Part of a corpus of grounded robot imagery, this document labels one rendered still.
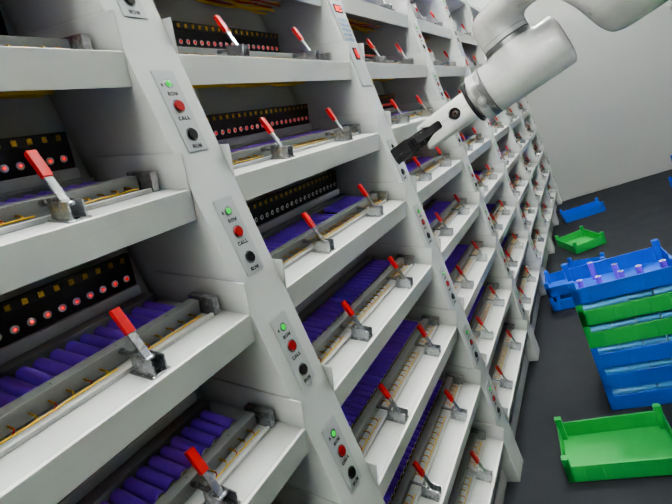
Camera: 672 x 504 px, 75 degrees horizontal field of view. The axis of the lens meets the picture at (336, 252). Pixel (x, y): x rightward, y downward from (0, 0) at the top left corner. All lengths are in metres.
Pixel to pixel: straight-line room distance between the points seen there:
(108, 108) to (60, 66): 0.12
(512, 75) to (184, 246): 0.58
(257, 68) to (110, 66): 0.32
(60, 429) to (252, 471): 0.26
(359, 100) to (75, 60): 0.78
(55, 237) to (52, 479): 0.23
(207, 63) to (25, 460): 0.60
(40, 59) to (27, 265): 0.24
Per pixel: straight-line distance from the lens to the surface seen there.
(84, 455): 0.54
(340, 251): 0.89
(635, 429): 1.75
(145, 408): 0.57
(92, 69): 0.67
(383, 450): 0.95
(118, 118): 0.74
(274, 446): 0.71
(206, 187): 0.68
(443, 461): 1.20
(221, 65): 0.84
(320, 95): 1.31
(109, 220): 0.58
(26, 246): 0.53
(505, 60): 0.81
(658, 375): 1.78
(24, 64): 0.63
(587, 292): 1.62
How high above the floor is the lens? 1.08
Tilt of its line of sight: 9 degrees down
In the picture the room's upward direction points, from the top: 24 degrees counter-clockwise
